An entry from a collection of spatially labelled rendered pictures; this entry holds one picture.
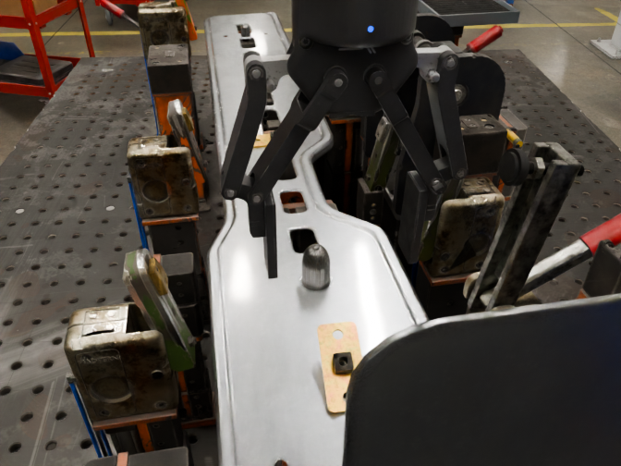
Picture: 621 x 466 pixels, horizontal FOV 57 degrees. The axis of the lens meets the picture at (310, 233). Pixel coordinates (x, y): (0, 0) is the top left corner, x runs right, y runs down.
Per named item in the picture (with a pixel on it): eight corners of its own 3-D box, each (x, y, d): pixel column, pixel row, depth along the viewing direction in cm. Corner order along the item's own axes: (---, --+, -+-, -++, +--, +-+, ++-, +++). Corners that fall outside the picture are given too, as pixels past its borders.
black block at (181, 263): (157, 399, 88) (119, 251, 70) (227, 389, 89) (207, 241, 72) (155, 446, 81) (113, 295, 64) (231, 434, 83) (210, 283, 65)
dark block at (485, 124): (404, 347, 96) (438, 116, 71) (444, 341, 97) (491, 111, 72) (414, 370, 92) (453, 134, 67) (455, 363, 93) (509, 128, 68)
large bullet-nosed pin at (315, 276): (299, 283, 66) (298, 238, 62) (326, 280, 67) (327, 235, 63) (304, 301, 64) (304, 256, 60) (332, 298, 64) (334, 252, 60)
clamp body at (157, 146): (155, 302, 104) (116, 130, 84) (222, 294, 106) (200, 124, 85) (153, 339, 97) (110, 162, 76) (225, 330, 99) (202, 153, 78)
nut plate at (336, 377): (316, 325, 55) (316, 320, 54) (355, 322, 55) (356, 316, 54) (328, 413, 50) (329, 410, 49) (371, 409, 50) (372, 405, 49)
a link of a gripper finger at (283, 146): (354, 81, 35) (336, 69, 34) (261, 214, 40) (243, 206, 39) (340, 58, 38) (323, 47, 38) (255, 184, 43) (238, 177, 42)
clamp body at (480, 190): (385, 372, 92) (410, 172, 69) (453, 361, 93) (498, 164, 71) (404, 421, 85) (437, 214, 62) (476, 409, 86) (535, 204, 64)
